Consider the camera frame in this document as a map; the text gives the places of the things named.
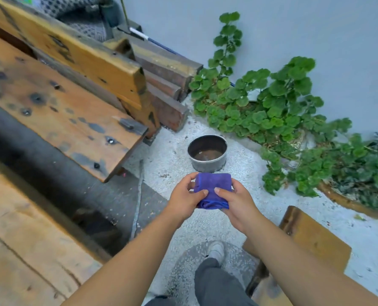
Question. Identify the person's grey trouser leg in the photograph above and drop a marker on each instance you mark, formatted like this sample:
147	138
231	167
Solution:
217	286

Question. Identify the person's left forearm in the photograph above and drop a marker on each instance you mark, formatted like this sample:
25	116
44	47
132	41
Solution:
125	264

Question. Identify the person's left hand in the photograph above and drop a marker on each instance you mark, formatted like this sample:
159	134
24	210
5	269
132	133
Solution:
182	200

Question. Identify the green leafy geranium plant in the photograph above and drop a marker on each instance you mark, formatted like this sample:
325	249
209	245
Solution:
281	124

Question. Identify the grey patterned cushion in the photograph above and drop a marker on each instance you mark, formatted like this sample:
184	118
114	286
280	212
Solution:
77	15

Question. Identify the stacked brown wooden beams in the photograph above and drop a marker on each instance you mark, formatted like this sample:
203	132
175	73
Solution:
166	82

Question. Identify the person's right forearm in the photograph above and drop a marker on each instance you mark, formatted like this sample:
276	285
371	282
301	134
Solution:
303	270

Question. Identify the person's left thumb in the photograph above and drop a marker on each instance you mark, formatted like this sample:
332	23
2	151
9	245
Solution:
197	193

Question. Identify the thin metal rod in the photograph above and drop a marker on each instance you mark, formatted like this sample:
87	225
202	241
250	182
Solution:
137	200

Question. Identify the wooden stool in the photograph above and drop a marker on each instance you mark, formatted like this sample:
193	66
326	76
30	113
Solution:
306	242

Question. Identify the person's right hand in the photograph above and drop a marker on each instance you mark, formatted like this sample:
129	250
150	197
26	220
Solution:
238	203

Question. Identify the person's white shoe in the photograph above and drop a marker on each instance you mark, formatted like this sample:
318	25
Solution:
216	251

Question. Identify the wooden bench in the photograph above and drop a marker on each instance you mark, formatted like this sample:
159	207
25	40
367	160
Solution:
61	85

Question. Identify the person's right thumb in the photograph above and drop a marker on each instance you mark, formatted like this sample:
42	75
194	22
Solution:
222	195

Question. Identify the terracotta plant pot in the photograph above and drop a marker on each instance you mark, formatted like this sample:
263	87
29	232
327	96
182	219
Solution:
345	200

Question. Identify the purple cloth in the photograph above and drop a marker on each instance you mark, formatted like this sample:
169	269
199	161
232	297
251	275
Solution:
212	187

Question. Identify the metal bowl with water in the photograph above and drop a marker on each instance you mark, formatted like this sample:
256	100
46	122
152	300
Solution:
207	152

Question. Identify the wooden table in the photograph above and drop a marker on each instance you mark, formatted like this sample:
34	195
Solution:
23	251

